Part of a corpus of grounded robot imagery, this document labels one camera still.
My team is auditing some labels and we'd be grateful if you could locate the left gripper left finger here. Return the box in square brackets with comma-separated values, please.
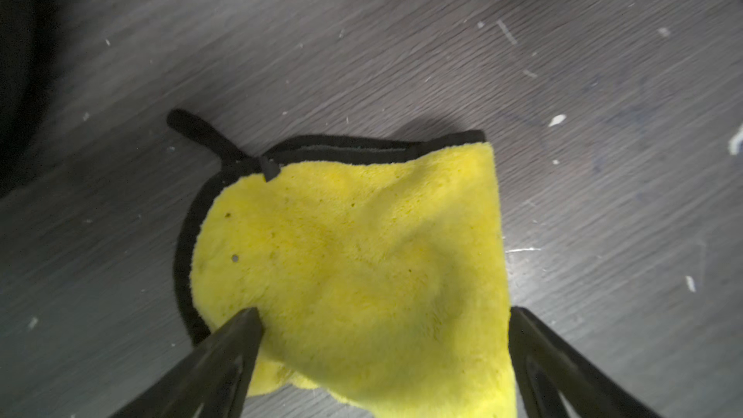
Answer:
[113, 308, 263, 417]

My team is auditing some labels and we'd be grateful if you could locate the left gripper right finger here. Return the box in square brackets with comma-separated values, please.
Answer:
[509, 306, 660, 418]

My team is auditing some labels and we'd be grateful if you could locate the yellow cleaning cloth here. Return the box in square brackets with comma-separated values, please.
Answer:
[168, 110, 517, 417]

